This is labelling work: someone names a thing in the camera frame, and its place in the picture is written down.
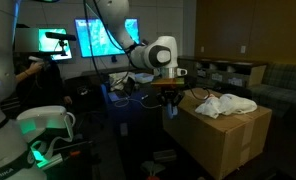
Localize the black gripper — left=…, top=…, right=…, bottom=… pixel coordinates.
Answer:
left=156, top=88, right=185, bottom=106

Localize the white cloth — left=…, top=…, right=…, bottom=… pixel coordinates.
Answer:
left=219, top=94, right=257, bottom=115

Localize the green plaid sofa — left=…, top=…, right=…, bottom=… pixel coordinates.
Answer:
left=250, top=63, right=296, bottom=124

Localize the blue sponge block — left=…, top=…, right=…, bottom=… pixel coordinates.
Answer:
left=166, top=103, right=178, bottom=119

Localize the wooden shelf cabinet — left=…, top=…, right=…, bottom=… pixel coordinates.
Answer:
left=178, top=56, right=267, bottom=88

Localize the red apple toy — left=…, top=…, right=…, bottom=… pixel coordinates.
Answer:
left=146, top=176, right=160, bottom=180

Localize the white plastic bag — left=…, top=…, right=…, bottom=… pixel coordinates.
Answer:
left=195, top=96, right=222, bottom=119

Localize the green cloth wedge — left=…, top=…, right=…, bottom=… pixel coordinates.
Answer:
left=141, top=161, right=165, bottom=176

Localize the cardboard box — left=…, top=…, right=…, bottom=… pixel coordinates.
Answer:
left=163, top=90, right=272, bottom=180

